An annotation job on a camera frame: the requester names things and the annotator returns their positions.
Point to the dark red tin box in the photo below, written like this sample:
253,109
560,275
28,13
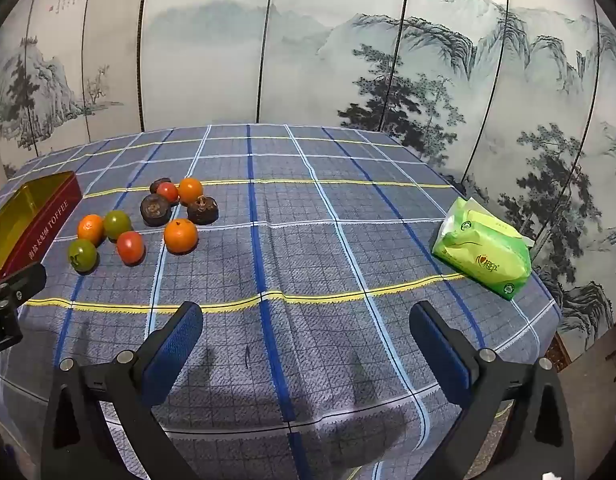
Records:
38,230

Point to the dark brown round fruit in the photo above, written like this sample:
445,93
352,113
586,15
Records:
158,182
203,209
155,209

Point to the red tomato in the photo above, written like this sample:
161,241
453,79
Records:
130,247
168,193

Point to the blue plaid tablecloth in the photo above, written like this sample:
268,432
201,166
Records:
313,260

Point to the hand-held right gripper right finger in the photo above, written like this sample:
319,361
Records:
440,355

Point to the white paper scrap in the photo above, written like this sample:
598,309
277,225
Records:
551,476

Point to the landscape painted folding screen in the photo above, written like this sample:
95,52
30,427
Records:
338,60

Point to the green tomato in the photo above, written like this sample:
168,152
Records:
117,224
82,255

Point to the green tissue packet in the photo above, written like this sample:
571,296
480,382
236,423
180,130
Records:
477,255

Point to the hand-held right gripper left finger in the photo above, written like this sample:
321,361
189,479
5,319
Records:
173,355

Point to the orange mandarin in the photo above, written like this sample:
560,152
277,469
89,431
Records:
180,236
90,227
190,190

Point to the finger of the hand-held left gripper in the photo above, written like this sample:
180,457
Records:
23,282

